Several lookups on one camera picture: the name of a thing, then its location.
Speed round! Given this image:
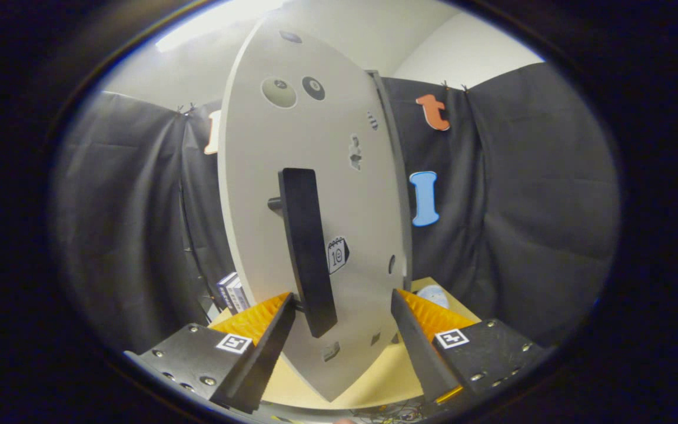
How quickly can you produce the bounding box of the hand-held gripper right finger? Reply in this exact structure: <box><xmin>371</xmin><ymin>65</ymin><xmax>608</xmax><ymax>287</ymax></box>
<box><xmin>390</xmin><ymin>289</ymin><xmax>551</xmax><ymax>407</ymax></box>

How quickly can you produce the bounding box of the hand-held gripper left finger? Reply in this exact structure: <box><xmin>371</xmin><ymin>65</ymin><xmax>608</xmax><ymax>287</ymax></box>
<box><xmin>124</xmin><ymin>291</ymin><xmax>297</xmax><ymax>414</ymax></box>

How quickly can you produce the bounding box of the black door handle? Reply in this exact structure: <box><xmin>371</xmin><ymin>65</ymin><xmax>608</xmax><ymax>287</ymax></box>
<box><xmin>267</xmin><ymin>168</ymin><xmax>338</xmax><ymax>339</ymax></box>

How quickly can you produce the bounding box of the pale blue round object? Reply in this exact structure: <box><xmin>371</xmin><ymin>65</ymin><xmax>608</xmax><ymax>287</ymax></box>
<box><xmin>417</xmin><ymin>285</ymin><xmax>450</xmax><ymax>310</ymax></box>

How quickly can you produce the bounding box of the grey cabinet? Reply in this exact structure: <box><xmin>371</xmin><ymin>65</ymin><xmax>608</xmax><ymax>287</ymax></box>
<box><xmin>365</xmin><ymin>69</ymin><xmax>415</xmax><ymax>277</ymax></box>

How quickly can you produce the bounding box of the black backdrop cloth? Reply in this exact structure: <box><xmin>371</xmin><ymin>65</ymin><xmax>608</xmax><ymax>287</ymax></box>
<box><xmin>51</xmin><ymin>62</ymin><xmax>621</xmax><ymax>354</ymax></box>

